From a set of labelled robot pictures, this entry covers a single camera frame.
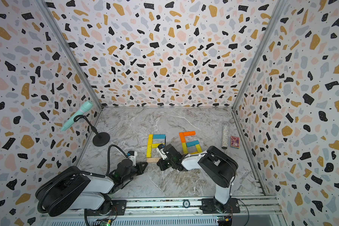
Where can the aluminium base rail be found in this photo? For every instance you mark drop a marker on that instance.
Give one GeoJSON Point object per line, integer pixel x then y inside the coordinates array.
{"type": "Point", "coordinates": [185, 211]}

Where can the mint green microphone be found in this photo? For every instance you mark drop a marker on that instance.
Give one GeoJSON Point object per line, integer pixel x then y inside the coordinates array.
{"type": "Point", "coordinates": [86, 106]}

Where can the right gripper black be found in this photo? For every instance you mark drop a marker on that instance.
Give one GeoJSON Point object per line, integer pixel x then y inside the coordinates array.
{"type": "Point", "coordinates": [161, 163]}

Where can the pink card box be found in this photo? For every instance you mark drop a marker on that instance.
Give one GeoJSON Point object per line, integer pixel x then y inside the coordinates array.
{"type": "Point", "coordinates": [235, 142]}

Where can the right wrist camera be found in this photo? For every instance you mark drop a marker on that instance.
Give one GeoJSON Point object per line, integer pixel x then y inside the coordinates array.
{"type": "Point", "coordinates": [160, 150]}

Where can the yellow-green block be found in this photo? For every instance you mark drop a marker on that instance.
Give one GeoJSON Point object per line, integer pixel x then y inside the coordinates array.
{"type": "Point", "coordinates": [184, 147]}

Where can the beige wooden block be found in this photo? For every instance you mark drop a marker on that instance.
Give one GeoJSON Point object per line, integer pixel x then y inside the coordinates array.
{"type": "Point", "coordinates": [153, 160]}

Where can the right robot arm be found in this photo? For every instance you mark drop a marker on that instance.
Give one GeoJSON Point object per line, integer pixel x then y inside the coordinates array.
{"type": "Point", "coordinates": [215, 163]}

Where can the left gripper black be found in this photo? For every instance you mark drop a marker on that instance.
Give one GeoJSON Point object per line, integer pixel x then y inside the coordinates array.
{"type": "Point", "coordinates": [140, 166]}

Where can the glitter tube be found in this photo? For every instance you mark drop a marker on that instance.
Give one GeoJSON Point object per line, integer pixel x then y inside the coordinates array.
{"type": "Point", "coordinates": [225, 135]}

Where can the black microphone stand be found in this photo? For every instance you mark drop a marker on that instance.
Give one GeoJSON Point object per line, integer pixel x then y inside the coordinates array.
{"type": "Point", "coordinates": [101, 138]}

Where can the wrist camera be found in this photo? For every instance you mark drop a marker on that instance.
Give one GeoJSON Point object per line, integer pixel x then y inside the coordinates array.
{"type": "Point", "coordinates": [132, 156]}
{"type": "Point", "coordinates": [160, 150]}

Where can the teal block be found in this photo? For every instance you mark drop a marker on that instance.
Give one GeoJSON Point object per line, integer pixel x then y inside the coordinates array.
{"type": "Point", "coordinates": [159, 136]}
{"type": "Point", "coordinates": [192, 143]}

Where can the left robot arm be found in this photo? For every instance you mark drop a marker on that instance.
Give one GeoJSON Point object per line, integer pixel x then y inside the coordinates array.
{"type": "Point", "coordinates": [75, 189]}

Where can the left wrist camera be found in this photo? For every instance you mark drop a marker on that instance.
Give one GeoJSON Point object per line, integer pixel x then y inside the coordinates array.
{"type": "Point", "coordinates": [132, 156]}

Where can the orange block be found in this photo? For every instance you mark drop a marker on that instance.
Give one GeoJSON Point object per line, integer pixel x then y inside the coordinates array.
{"type": "Point", "coordinates": [189, 133]}
{"type": "Point", "coordinates": [182, 137]}

